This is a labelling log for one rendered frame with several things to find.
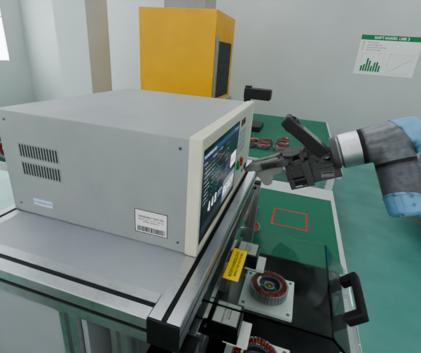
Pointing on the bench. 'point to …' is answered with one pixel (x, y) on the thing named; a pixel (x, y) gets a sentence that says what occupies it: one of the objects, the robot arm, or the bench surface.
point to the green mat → (323, 234)
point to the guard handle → (360, 314)
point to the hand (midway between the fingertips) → (249, 165)
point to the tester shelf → (104, 270)
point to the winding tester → (122, 160)
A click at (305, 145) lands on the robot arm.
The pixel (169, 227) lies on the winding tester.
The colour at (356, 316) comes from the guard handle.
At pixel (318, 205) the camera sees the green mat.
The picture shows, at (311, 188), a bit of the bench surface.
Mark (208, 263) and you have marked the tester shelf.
